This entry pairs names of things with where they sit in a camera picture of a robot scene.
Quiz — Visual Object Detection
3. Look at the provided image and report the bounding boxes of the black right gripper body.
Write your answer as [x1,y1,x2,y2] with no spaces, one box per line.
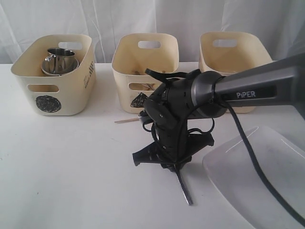
[152,121,192,171]

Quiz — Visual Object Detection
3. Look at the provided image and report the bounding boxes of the stainless steel knife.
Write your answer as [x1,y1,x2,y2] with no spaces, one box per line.
[174,165,193,206]

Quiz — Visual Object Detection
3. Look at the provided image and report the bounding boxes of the white ceramic bowl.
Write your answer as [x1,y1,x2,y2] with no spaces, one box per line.
[41,59,79,76]

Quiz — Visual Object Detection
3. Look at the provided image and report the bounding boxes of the stainless steel mug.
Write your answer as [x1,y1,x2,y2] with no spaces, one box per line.
[44,56,76,73]
[47,48,75,62]

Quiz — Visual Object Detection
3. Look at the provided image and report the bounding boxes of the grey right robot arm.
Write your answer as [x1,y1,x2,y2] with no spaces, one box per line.
[132,54,305,170]

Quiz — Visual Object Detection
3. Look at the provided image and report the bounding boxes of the white rectangular plate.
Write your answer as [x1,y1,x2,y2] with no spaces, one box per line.
[203,126,305,229]

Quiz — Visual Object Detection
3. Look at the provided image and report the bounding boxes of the cream bin with triangle mark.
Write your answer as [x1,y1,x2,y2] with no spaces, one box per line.
[112,33,179,114]

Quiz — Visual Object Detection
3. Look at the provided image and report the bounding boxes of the cream bin with square mark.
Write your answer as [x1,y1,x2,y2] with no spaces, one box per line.
[198,31,274,114]

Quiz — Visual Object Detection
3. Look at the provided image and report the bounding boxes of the cream bin with circle mark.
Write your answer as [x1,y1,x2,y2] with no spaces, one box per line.
[11,34,96,115]

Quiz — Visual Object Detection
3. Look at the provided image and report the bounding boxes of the white curtain backdrop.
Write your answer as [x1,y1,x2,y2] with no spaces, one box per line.
[0,0,305,63]

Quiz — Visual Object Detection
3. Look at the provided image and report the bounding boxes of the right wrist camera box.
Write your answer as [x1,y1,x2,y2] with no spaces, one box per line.
[138,110,153,125]

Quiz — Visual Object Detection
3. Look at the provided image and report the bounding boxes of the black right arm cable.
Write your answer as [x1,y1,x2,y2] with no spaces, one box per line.
[142,68,305,226]

